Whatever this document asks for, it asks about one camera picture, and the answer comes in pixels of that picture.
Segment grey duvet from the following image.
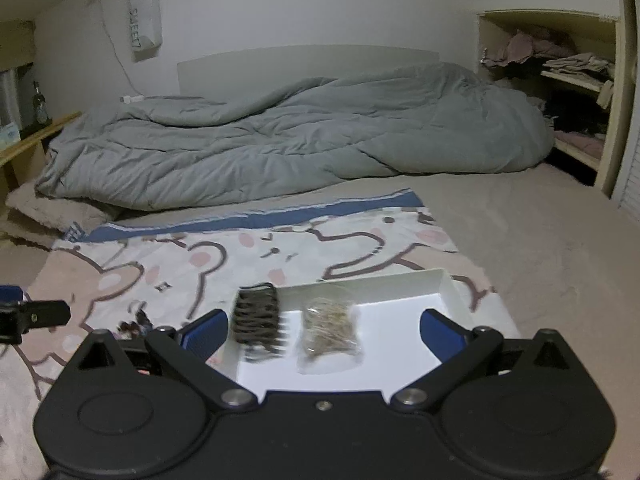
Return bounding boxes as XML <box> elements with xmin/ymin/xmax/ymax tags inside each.
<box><xmin>35</xmin><ymin>62</ymin><xmax>556</xmax><ymax>211</ymax></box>

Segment folded pink cloth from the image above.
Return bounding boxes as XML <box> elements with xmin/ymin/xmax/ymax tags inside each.
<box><xmin>552</xmin><ymin>130</ymin><xmax>606</xmax><ymax>159</ymax></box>

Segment dark clothes pile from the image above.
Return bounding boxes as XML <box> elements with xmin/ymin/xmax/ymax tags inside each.
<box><xmin>542</xmin><ymin>85</ymin><xmax>609</xmax><ymax>137</ymax></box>

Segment wooden side shelf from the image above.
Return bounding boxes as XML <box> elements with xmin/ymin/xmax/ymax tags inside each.
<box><xmin>0</xmin><ymin>112</ymin><xmax>84</xmax><ymax>167</ymax></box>

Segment fluffy beige blanket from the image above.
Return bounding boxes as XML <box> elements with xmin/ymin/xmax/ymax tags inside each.
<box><xmin>5</xmin><ymin>180</ymin><xmax>117</xmax><ymax>252</ymax></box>

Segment white louvered door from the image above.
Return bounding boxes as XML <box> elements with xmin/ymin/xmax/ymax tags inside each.
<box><xmin>612</xmin><ymin>110</ymin><xmax>640</xmax><ymax>212</ymax></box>

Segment folded beige clothes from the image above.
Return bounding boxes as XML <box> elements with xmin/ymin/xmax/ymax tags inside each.
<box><xmin>542</xmin><ymin>52</ymin><xmax>616</xmax><ymax>82</ymax></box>

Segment thin wall cable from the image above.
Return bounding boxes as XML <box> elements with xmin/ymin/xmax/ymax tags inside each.
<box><xmin>89</xmin><ymin>0</ymin><xmax>137</xmax><ymax>97</ymax></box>

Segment white hanging wall bag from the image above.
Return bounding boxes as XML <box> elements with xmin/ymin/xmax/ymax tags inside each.
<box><xmin>128</xmin><ymin>0</ymin><xmax>162</xmax><ymax>63</ymax></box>

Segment dark glass bottle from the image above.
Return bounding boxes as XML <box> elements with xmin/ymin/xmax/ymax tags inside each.
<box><xmin>31</xmin><ymin>80</ymin><xmax>52</xmax><ymax>127</ymax></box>

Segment clear bag of hair pins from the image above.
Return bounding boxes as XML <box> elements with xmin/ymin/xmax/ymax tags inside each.
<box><xmin>295</xmin><ymin>285</ymin><xmax>364</xmax><ymax>374</ymax></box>

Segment dark crocheted scrunchie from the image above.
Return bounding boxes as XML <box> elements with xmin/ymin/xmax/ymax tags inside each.
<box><xmin>115</xmin><ymin>309</ymin><xmax>152</xmax><ymax>342</ymax></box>

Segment cream shelf cabinet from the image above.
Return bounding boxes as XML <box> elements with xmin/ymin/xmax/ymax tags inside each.
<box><xmin>476</xmin><ymin>0</ymin><xmax>640</xmax><ymax>197</ymax></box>

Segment bear printed blanket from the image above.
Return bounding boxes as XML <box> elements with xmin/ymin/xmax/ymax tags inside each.
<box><xmin>0</xmin><ymin>189</ymin><xmax>521</xmax><ymax>480</ymax></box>

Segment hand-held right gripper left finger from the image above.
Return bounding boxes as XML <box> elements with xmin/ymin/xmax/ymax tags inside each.
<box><xmin>70</xmin><ymin>309</ymin><xmax>258</xmax><ymax>411</ymax></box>

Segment pink crumpled clothes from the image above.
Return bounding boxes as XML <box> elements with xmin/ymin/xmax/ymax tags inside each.
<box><xmin>481</xmin><ymin>30</ymin><xmax>577</xmax><ymax>69</ymax></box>

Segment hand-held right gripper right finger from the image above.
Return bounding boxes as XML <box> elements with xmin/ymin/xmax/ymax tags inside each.
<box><xmin>391</xmin><ymin>309</ymin><xmax>583</xmax><ymax>411</ymax></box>

